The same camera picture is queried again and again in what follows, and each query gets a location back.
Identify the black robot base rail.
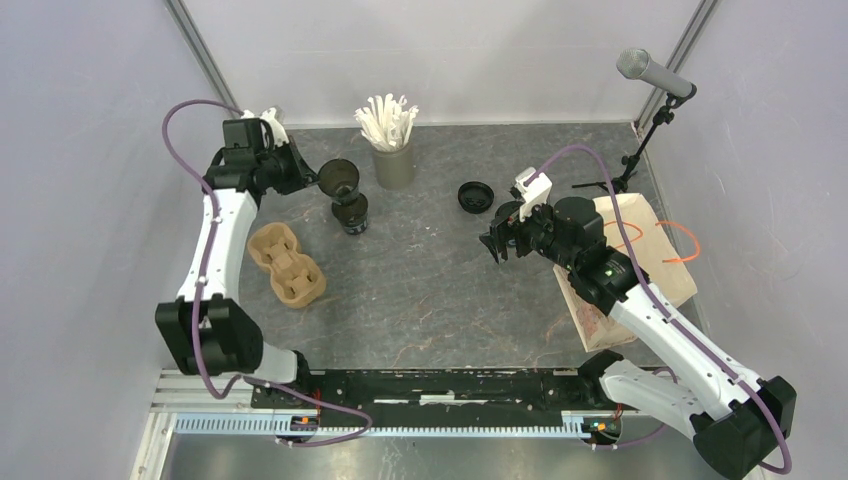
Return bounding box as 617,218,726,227
248,368,631,435

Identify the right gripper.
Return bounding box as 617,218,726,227
478,193,577,271

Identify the brown paper takeout bag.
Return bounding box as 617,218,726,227
553,193,697,352

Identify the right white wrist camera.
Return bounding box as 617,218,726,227
514,167,552,222

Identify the black microphone stand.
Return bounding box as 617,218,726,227
573,93,687,194

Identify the grey microphone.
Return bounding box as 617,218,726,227
616,48,697,99

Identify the brown cardboard cup carrier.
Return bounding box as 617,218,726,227
247,222,327,309

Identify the white wrapped straws bundle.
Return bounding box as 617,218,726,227
354,93,420,153

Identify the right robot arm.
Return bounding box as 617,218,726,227
480,197,797,479

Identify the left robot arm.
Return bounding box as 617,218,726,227
154,109,317,408

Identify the grey straw holder cup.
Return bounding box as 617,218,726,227
372,143,415,190

